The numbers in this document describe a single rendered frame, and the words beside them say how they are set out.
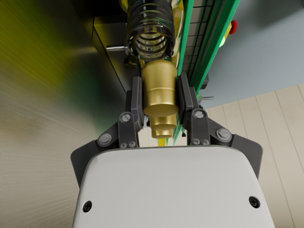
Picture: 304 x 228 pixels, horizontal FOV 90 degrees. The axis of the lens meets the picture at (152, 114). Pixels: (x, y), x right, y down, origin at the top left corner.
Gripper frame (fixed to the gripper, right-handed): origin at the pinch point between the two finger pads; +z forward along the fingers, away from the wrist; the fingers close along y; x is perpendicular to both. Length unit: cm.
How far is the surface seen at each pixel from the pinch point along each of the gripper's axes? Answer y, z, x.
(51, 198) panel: -12.0, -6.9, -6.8
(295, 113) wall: 163, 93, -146
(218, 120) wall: 94, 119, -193
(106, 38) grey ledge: -12.8, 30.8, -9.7
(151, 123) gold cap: -1.1, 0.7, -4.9
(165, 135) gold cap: 0.8, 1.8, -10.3
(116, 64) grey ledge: -13.3, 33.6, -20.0
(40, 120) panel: -12.1, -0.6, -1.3
